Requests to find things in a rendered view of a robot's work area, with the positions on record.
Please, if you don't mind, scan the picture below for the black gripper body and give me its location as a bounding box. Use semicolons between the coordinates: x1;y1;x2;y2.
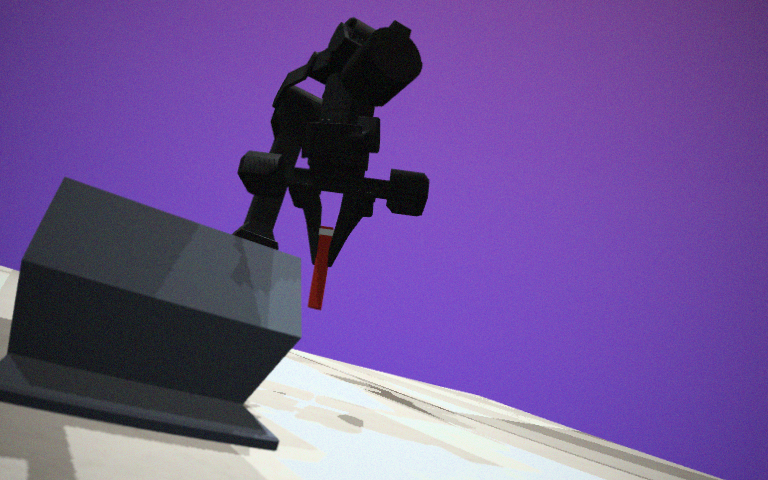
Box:
237;109;430;216

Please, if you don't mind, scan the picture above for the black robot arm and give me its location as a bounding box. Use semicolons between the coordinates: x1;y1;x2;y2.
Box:
232;17;422;250

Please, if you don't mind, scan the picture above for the dark grey sloped panel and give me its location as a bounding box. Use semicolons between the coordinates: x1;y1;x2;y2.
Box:
0;177;302;451

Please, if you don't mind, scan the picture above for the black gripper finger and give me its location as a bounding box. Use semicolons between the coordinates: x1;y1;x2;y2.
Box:
289;182;322;265
327;189;374;267

